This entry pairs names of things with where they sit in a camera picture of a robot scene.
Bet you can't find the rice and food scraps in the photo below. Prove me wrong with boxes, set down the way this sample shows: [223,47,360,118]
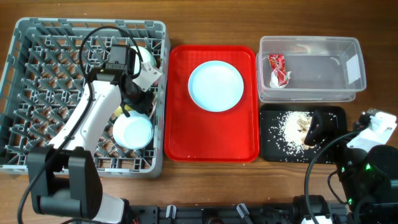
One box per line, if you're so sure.
[261,111,320,163]

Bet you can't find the red snack wrapper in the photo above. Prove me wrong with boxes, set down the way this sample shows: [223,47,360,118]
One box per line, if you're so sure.
[268,54,288,72]

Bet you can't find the white tissue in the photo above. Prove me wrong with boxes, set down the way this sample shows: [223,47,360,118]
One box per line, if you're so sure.
[270,69,291,88]

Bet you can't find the small green saucer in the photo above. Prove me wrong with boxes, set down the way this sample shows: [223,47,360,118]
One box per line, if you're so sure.
[113,111,154,150]

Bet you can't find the yellow plastic cup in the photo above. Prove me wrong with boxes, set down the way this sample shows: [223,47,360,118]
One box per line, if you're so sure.
[114,105,132,117]

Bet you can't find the white plastic fork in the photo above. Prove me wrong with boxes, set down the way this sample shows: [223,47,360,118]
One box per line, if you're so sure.
[149,91,158,119]

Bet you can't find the red plastic tray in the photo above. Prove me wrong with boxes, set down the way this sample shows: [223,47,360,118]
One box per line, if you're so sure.
[164,45,259,163]

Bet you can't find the light blue plate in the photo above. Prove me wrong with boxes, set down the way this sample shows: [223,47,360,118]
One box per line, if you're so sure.
[187,60,244,113]

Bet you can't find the black waste tray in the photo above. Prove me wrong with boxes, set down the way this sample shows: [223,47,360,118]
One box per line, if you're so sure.
[259,104,347,163]

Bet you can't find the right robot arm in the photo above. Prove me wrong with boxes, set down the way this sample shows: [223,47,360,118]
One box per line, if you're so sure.
[302,109,397,223]

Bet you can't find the clear plastic bin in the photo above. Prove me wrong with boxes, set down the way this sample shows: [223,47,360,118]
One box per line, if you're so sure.
[256,36,367,103]

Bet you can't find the mint green bowl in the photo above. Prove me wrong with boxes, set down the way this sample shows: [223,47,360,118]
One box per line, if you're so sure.
[131,46,157,74]

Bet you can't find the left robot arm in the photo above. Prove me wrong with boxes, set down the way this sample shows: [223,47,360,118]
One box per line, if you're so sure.
[21,45,161,223]

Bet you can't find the grey dishwasher rack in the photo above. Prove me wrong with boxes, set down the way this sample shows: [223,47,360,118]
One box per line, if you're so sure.
[1,17,170,178]

